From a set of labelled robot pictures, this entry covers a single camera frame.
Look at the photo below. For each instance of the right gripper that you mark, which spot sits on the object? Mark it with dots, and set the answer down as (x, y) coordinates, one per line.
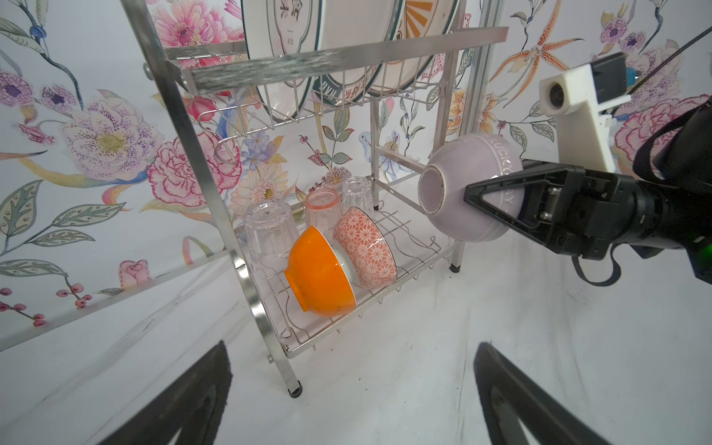
(572, 211)

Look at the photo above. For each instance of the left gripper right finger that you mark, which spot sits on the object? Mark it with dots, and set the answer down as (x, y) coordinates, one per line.
(512, 404)

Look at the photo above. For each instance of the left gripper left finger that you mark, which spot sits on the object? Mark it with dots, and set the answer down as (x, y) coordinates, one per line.
(189, 411)

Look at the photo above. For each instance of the orange bowl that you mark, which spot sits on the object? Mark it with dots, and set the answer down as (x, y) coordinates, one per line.
(317, 277)

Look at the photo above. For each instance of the red floral patterned bowl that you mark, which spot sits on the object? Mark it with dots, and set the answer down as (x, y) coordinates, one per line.
(367, 249)

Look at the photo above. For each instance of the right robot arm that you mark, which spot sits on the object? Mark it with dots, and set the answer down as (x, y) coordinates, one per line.
(677, 159)

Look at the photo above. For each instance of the chrome two-tier dish rack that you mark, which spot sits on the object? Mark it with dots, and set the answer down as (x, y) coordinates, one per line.
(230, 153)

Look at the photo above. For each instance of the clear glass left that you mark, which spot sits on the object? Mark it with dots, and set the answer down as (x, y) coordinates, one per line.
(271, 232)

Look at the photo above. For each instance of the clear glass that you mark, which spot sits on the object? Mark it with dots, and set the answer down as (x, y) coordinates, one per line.
(271, 232)
(357, 192)

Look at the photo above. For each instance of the clear glass right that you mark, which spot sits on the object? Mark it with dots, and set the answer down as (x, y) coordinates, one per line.
(357, 192)

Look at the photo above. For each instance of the pink tinted glass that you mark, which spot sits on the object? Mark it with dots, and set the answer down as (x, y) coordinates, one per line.
(323, 211)

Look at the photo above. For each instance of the orange patterned plate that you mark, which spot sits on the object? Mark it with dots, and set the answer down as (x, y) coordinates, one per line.
(420, 20)

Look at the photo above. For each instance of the dark-rimmed lettered plate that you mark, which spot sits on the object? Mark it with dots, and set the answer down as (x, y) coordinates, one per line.
(350, 31)

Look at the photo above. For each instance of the white plate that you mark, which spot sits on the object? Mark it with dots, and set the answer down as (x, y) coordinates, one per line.
(278, 28)

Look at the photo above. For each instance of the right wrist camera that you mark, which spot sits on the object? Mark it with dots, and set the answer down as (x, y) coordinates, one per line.
(577, 101)

